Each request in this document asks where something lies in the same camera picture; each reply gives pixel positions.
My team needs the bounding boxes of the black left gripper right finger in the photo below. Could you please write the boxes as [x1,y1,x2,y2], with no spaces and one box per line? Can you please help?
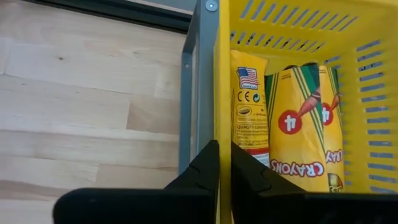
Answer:
[229,141,309,224]

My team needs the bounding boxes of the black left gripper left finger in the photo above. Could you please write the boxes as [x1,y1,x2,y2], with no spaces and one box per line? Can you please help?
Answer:
[163,139,221,224]

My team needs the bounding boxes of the yellow crayon box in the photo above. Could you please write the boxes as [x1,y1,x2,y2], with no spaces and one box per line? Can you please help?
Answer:
[229,49,270,167]
[264,63,331,193]
[318,64,345,193]

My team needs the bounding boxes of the yellow plastic basket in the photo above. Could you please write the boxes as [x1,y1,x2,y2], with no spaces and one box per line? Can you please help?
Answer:
[213,0,398,224]

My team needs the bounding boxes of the grey perforated metal shelf riser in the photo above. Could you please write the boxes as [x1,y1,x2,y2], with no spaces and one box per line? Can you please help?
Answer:
[178,0,220,175]

